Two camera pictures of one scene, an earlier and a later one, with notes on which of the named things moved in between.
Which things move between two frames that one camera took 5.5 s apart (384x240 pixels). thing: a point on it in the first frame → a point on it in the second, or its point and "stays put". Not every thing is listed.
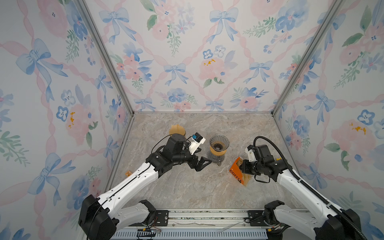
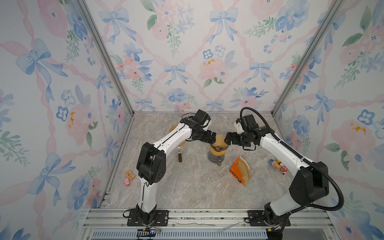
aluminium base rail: x=201 y=224 stays put
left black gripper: x=199 y=166 → x=207 y=140
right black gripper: x=245 y=168 → x=234 y=135
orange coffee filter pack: x=243 y=179 stays put
